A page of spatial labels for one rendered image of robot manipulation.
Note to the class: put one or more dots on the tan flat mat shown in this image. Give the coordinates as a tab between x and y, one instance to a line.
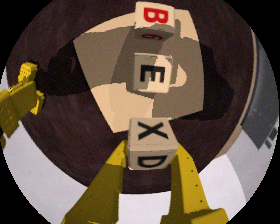
105	54

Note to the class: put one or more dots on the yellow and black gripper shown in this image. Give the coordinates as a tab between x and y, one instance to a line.
99	204

